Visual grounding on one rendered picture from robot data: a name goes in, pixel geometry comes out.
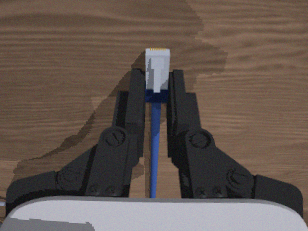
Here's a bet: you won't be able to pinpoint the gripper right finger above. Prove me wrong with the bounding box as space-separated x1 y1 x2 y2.
166 69 303 219

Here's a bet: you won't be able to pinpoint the white ethernet plug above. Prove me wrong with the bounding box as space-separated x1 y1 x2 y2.
145 48 170 103

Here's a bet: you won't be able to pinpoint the blue patch cable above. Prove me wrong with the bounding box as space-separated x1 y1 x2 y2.
150 103 161 198

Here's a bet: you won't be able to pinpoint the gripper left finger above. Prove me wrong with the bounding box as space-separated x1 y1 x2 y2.
6 68 145 217

